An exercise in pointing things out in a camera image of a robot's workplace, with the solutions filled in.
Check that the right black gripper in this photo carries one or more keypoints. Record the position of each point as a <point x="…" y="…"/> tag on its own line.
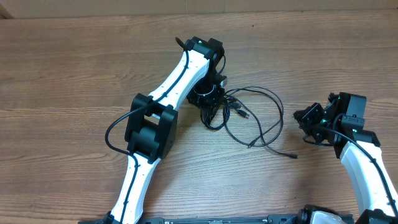
<point x="303" y="119"/>

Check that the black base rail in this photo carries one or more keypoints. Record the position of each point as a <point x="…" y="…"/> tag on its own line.
<point x="270" y="219"/>

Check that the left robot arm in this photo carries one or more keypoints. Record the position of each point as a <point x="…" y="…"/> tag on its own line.
<point x="152" y="120"/>

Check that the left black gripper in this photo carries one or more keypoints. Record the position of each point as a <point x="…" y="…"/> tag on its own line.
<point x="206" y="103"/>

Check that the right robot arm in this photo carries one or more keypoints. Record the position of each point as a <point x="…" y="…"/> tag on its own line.
<point x="340" y="125"/>

